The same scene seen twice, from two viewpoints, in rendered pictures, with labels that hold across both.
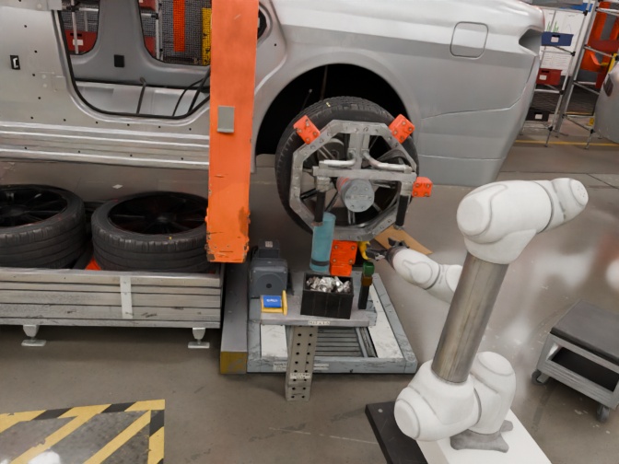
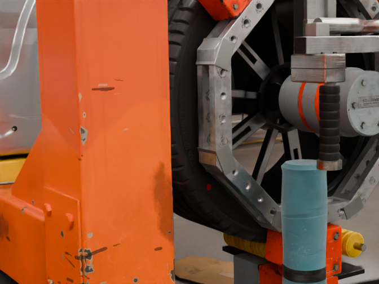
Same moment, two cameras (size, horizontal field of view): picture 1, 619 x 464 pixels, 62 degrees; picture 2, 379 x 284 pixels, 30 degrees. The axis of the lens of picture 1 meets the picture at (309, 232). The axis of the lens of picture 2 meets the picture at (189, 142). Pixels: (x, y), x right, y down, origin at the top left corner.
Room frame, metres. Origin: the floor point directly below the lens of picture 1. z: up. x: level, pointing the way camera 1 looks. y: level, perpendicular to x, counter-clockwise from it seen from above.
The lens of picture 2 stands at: (0.88, 0.70, 0.96)
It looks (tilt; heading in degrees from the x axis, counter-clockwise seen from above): 8 degrees down; 336
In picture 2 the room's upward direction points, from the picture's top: 1 degrees counter-clockwise
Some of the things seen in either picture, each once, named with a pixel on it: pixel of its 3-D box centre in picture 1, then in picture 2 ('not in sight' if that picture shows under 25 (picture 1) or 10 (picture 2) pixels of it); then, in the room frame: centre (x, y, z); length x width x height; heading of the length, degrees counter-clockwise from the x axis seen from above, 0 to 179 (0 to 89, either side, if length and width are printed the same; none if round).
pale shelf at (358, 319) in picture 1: (313, 310); not in sight; (1.75, -0.05, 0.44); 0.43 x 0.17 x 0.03; 99
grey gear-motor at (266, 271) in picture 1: (266, 274); not in sight; (2.30, 0.20, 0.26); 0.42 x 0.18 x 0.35; 9
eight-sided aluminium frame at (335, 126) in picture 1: (351, 183); (309, 99); (2.16, -0.16, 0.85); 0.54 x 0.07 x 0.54; 99
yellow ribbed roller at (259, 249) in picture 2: not in sight; (261, 244); (2.33, -0.14, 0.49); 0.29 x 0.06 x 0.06; 9
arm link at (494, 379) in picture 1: (484, 388); not in sight; (1.23, -0.57, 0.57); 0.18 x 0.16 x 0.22; 122
